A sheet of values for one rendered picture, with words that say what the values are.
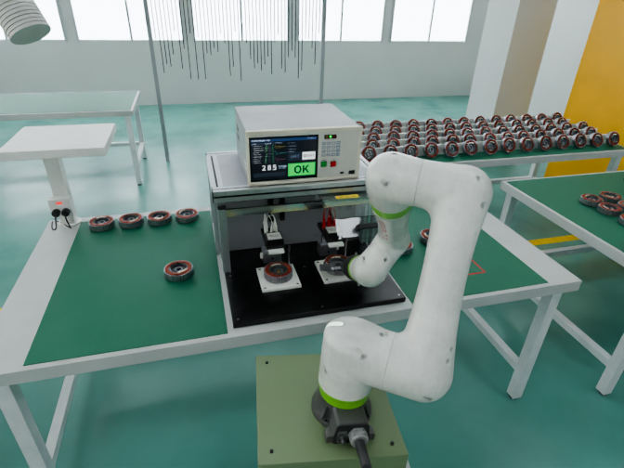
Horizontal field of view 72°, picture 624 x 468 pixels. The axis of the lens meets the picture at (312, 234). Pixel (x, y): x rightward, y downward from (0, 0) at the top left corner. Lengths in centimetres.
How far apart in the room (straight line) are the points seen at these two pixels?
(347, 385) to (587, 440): 167
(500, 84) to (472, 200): 436
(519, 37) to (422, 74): 391
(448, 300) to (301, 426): 45
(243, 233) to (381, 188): 98
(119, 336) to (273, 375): 59
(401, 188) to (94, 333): 111
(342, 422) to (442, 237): 47
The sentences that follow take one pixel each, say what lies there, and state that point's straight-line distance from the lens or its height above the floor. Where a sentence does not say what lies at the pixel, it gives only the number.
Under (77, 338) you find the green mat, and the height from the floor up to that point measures 75.
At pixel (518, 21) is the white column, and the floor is 154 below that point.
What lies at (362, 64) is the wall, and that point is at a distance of 842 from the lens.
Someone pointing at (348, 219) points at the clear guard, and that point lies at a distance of 151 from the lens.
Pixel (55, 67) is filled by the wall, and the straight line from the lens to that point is 808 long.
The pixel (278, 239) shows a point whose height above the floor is 92.
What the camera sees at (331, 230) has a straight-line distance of 172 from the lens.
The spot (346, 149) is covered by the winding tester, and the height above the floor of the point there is 123.
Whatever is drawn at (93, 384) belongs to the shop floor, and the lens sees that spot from 254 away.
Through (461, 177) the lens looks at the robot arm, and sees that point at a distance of 98.
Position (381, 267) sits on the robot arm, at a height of 101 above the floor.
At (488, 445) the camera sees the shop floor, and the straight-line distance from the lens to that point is 230.
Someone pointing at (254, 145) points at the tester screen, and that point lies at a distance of 157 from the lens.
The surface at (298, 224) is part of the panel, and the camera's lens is 188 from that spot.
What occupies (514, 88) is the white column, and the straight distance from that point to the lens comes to 542.
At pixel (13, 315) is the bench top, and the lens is 183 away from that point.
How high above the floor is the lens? 176
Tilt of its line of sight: 30 degrees down
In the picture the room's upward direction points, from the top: 2 degrees clockwise
